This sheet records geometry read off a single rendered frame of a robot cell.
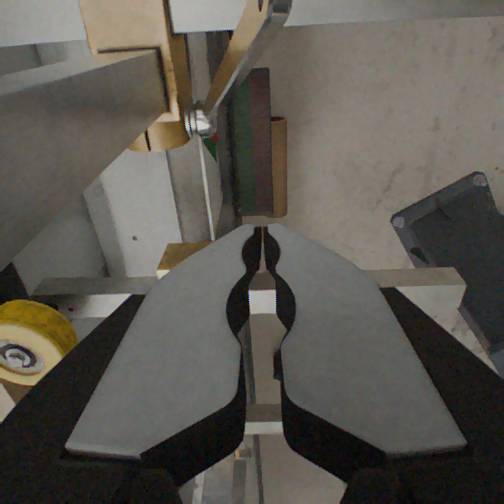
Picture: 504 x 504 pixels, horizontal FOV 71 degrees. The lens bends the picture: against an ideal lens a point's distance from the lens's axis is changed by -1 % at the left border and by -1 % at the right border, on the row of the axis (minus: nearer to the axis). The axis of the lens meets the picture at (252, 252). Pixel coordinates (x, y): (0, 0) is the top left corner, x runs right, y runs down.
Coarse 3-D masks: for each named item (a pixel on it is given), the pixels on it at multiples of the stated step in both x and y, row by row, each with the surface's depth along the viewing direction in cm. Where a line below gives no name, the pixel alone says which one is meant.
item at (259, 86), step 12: (252, 84) 38; (264, 84) 38; (252, 96) 38; (264, 96) 38; (252, 108) 39; (264, 108) 39; (252, 120) 40; (264, 120) 40; (264, 132) 40; (264, 144) 41; (264, 156) 42; (264, 168) 43; (264, 180) 44; (264, 192) 44; (264, 204) 45
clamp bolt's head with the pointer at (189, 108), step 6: (186, 108) 25; (192, 108) 25; (186, 114) 25; (192, 114) 25; (186, 120) 25; (192, 120) 25; (216, 120) 26; (186, 126) 25; (192, 126) 25; (216, 126) 26; (192, 132) 26; (210, 138) 34; (216, 138) 37
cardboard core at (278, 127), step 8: (272, 120) 106; (280, 120) 106; (272, 128) 101; (280, 128) 101; (272, 136) 102; (280, 136) 102; (272, 144) 103; (280, 144) 104; (272, 152) 105; (280, 152) 105; (272, 160) 106; (280, 160) 106; (272, 168) 107; (280, 168) 108; (272, 176) 109; (280, 176) 109; (272, 184) 110; (280, 184) 110; (280, 192) 112; (280, 200) 113; (280, 208) 115; (272, 216) 116; (280, 216) 116
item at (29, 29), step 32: (0, 0) 21; (32, 0) 21; (64, 0) 21; (192, 0) 21; (224, 0) 21; (320, 0) 21; (352, 0) 21; (384, 0) 21; (416, 0) 21; (448, 0) 20; (480, 0) 20; (0, 32) 22; (32, 32) 22; (64, 32) 22
